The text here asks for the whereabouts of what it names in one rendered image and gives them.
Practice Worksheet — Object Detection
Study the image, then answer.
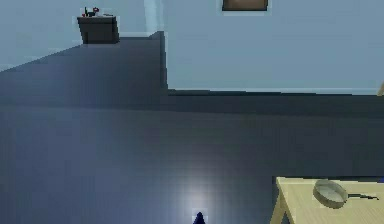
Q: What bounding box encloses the grey frying pan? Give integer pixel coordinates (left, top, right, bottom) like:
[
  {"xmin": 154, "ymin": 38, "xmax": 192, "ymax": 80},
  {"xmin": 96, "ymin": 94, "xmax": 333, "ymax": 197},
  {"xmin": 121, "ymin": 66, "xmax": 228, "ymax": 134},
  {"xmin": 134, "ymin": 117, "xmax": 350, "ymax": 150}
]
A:
[{"xmin": 312, "ymin": 179, "xmax": 380, "ymax": 210}]

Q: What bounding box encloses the dark blue pointed object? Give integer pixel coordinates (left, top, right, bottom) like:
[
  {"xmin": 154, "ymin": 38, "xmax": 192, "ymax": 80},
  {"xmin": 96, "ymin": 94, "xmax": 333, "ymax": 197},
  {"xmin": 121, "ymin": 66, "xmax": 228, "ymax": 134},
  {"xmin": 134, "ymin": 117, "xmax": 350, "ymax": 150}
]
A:
[{"xmin": 192, "ymin": 211, "xmax": 207, "ymax": 224}]

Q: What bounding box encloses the brown framed picture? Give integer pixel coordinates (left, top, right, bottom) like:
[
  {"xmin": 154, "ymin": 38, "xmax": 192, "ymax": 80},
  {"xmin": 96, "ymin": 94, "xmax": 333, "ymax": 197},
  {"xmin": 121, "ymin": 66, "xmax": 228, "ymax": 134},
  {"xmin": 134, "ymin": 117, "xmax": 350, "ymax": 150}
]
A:
[{"xmin": 221, "ymin": 0, "xmax": 269, "ymax": 12}]

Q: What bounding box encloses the dark grey cabinet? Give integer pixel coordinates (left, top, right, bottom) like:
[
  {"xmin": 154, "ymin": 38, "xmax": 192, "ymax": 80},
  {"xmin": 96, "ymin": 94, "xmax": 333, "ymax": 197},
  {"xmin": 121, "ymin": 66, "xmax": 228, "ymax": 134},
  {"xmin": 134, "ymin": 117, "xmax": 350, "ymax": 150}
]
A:
[{"xmin": 76, "ymin": 15, "xmax": 121, "ymax": 45}]

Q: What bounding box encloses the red and black small object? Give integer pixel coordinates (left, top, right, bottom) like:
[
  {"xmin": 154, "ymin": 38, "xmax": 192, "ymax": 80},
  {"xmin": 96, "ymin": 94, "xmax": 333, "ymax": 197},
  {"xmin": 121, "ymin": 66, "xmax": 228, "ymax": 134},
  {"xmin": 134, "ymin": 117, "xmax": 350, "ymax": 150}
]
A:
[{"xmin": 82, "ymin": 6, "xmax": 101, "ymax": 18}]

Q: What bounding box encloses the pale wooden table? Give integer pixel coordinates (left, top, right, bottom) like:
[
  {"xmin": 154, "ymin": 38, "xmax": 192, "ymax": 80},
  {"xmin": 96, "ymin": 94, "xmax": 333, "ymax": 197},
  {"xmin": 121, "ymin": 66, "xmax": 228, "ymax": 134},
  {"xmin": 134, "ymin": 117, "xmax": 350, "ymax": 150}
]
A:
[{"xmin": 269, "ymin": 176, "xmax": 384, "ymax": 224}]

